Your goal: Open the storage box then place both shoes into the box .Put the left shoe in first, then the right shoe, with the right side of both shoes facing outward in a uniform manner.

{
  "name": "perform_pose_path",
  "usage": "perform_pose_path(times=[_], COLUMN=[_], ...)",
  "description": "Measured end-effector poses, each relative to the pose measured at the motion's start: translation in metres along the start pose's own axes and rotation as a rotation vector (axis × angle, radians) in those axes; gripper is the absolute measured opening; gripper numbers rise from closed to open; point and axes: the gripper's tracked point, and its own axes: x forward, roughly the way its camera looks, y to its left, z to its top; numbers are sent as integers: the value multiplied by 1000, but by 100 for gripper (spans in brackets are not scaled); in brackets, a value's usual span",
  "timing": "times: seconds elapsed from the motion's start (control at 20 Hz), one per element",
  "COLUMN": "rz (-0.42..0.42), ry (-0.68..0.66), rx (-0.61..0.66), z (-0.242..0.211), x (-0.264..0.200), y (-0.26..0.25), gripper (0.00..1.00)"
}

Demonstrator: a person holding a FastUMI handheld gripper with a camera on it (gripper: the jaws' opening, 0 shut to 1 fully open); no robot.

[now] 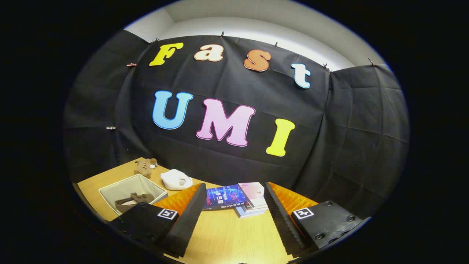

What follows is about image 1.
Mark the black backdrop cloth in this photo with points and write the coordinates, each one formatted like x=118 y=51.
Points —
x=329 y=128

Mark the white plush toy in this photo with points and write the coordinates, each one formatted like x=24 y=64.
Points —
x=176 y=180

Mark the dark blue book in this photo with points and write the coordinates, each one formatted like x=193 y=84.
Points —
x=223 y=198

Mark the brown plush toy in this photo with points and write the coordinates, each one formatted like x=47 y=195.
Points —
x=144 y=168

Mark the white red-spined book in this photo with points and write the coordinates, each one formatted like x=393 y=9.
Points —
x=258 y=210

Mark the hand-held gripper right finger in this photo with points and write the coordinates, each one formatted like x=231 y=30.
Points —
x=282 y=220

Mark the grey fabric storage box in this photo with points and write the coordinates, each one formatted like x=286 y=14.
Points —
x=124 y=187

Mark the light blue book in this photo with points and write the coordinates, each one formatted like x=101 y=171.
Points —
x=243 y=213

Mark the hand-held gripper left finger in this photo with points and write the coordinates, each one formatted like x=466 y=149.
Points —
x=183 y=223

